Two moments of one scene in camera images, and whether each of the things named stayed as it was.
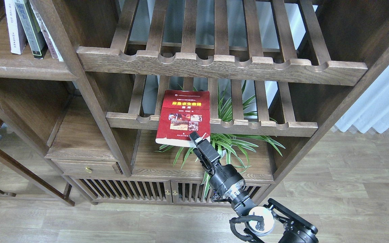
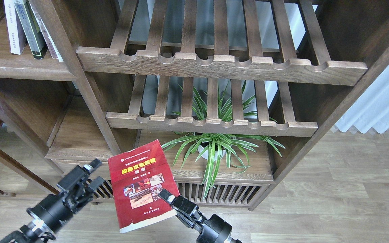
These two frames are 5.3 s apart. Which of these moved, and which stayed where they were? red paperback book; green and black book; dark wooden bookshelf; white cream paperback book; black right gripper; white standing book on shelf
Moved: black right gripper; red paperback book
Stayed: dark wooden bookshelf; white standing book on shelf; white cream paperback book; green and black book
